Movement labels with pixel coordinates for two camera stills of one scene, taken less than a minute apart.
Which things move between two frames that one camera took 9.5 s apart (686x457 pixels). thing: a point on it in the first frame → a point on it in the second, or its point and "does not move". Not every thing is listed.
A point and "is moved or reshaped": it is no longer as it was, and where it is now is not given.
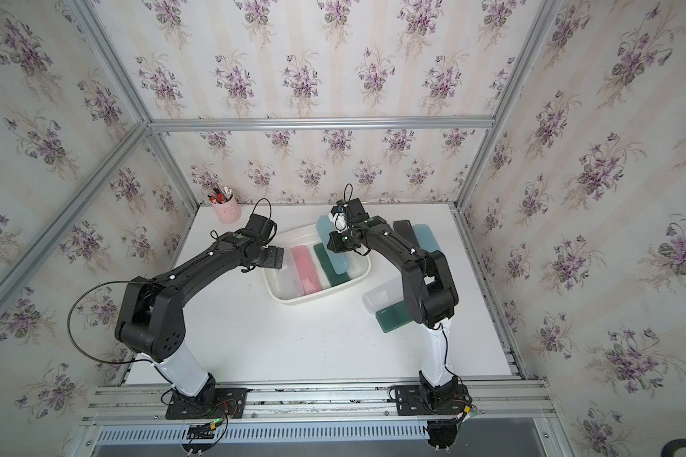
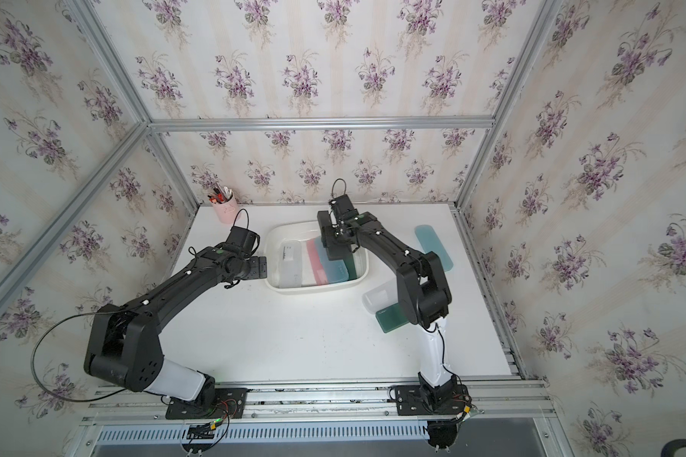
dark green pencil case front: [393, 317] does not move
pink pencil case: [306, 270] → [318, 268]
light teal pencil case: [339, 260] is moved or reshaped
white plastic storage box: [312, 270] does not move
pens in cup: [220, 195] does not move
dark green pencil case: [332, 277] → [350, 265]
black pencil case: [404, 229] → [334, 250]
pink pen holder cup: [228, 211] does not move
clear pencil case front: [383, 295] does not move
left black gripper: [274, 259] → [256, 269]
